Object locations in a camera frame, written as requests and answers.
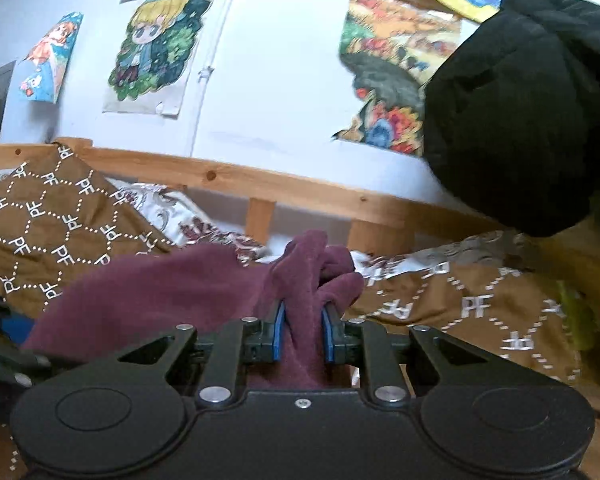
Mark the white floral bed sheet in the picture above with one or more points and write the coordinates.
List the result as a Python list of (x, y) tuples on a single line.
[(184, 222)]

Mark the maroon sweater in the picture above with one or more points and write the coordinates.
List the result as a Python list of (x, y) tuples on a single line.
[(138, 297)]

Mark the brown PF patterned blanket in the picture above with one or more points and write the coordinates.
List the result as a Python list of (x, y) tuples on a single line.
[(540, 325)]

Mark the wooden bed frame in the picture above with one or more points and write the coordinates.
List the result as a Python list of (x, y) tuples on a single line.
[(56, 202)]

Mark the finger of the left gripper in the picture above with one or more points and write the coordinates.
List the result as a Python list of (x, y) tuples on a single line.
[(19, 368)]

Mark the anime boy wall poster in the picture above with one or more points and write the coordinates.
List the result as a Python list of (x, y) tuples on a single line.
[(153, 63)]

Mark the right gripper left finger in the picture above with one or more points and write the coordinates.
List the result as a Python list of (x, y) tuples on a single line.
[(212, 368)]

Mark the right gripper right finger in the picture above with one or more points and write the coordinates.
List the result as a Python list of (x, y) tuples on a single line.
[(396, 368)]

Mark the anime girl wall poster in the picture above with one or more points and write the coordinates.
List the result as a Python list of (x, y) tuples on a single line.
[(49, 59)]

